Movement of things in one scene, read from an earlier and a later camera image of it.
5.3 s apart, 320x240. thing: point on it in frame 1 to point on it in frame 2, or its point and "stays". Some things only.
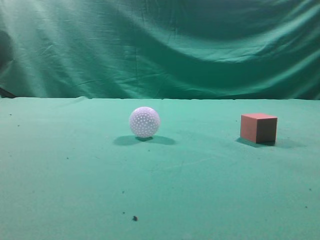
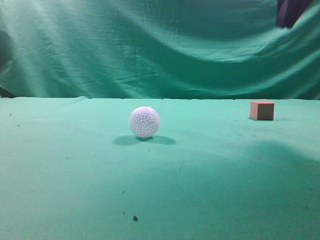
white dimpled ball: x=144 y=122 stays
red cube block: x=258 y=128 to x=262 y=110
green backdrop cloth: x=175 y=49 stays
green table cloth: x=71 y=168 stays
